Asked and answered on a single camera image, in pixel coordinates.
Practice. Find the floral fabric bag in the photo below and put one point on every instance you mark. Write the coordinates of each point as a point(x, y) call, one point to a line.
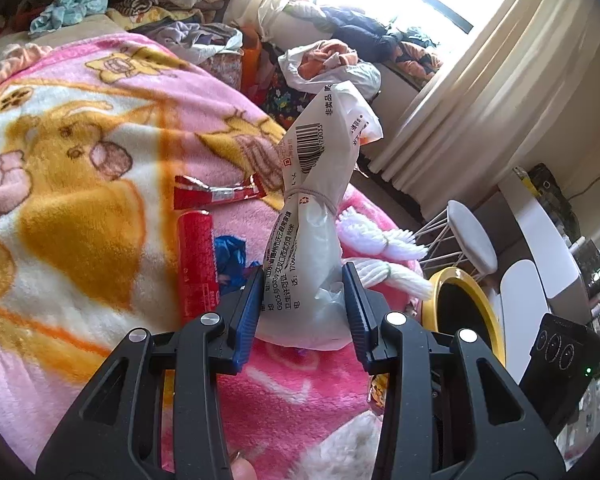
point(225, 70)

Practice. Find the blue plastic bag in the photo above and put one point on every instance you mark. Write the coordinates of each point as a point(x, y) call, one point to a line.
point(230, 255)

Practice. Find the dark blue jacket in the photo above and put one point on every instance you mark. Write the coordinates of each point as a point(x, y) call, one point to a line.
point(360, 27)

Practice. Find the desk clutter of bottles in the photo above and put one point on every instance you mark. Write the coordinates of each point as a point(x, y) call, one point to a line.
point(595, 270)

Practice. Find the orange bag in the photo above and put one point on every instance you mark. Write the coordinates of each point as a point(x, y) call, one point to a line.
point(252, 55)

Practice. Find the yellow trash bin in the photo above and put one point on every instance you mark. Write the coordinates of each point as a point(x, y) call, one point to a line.
point(485, 310)

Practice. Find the orange printed blanket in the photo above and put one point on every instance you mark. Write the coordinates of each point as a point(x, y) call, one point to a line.
point(420, 60)

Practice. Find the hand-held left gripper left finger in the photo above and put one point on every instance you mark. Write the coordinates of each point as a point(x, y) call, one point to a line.
point(245, 320)

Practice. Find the red foil wrapper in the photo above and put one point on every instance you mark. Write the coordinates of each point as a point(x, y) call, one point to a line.
point(200, 195)

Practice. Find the white desk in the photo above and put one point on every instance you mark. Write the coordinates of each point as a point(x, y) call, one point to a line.
point(535, 225)

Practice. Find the person's left hand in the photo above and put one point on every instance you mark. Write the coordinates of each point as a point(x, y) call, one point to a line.
point(244, 469)

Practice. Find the white yarn tassel bundle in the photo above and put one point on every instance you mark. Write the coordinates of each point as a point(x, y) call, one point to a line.
point(365, 237)

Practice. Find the white plastic wrapper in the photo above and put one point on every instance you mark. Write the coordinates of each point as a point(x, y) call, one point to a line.
point(305, 240)

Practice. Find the red cylindrical tube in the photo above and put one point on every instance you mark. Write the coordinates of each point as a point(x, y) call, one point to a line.
point(196, 260)

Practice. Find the pink printed blanket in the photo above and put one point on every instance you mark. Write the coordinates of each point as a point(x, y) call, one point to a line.
point(80, 210)

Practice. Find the pleated cream curtain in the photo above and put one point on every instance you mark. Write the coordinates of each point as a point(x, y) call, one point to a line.
point(480, 110)

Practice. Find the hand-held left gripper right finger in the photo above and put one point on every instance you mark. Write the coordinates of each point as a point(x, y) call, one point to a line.
point(357, 310)

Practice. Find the light blue cloth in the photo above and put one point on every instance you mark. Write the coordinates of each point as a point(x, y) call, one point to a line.
point(65, 10)

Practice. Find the white plastic bag of clothes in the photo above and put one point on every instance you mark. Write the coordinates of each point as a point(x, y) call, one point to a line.
point(300, 67)

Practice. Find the sheer cream curtain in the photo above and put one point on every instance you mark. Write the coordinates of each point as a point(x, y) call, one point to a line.
point(270, 0)

